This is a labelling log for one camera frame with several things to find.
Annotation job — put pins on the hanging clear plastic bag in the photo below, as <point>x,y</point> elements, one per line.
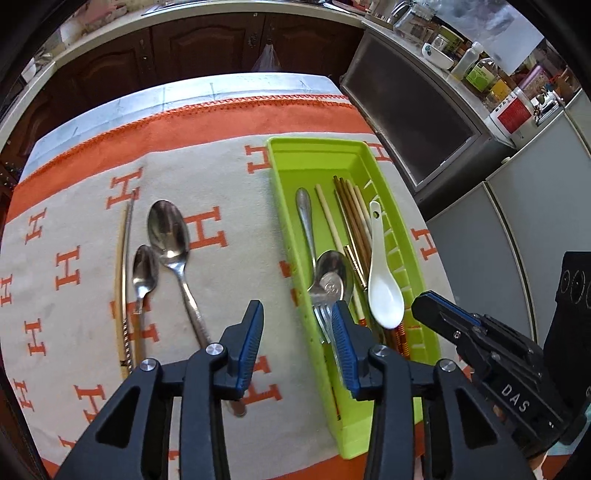
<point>268,59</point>

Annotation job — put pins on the grey metal cabinet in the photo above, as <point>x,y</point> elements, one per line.
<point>508,221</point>

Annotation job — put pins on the white ceramic spoon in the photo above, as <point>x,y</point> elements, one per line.
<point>383,295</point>

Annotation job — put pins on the light blue tablecloth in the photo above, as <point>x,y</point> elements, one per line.
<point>138,99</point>

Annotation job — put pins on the white ceramic bowl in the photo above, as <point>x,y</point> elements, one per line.
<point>437,54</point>

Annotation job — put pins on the white kitchen countertop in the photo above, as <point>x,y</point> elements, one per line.
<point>115,32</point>

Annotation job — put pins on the silver twisted metal chopstick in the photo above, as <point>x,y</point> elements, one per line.
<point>129,258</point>

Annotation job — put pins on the steel fork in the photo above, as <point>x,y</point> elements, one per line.
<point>303,203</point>

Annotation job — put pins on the clear plastic bottle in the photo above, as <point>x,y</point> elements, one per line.
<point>466,60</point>

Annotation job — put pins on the green plastic utensil tray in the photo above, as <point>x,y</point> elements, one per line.
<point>295,161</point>

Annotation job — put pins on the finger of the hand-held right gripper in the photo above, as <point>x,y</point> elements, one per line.
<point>455,310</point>
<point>434,318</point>

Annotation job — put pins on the dark wooden kitchen cabinets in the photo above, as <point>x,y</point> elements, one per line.
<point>194,46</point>

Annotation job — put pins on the yellow jar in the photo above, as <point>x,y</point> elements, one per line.
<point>497,92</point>

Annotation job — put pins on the red-labelled white container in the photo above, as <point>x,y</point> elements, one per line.
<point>515,114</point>

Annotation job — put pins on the green-labelled bottle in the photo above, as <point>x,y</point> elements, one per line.
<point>480,74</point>

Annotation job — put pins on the round steel spoon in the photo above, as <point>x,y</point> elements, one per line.
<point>340,272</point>

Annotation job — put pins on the brown wooden chopstick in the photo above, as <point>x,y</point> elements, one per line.
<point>344,203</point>

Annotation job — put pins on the clear glass jar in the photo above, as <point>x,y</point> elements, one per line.
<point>415,21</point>

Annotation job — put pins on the orange and beige printed blanket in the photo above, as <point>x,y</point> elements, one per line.
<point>231,124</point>

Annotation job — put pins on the stainless steel glass-door cabinet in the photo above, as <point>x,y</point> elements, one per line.
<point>415,120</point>

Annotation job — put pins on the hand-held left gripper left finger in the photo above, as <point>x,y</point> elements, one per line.
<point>247,355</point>

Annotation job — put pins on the large steel spoon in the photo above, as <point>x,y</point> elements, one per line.
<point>168,235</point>

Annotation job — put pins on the light wooden chopstick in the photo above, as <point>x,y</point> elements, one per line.
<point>330,221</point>

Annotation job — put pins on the pale golden chopstick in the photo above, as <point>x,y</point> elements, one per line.
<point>121,277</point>

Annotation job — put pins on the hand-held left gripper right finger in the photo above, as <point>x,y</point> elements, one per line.
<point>344,355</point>

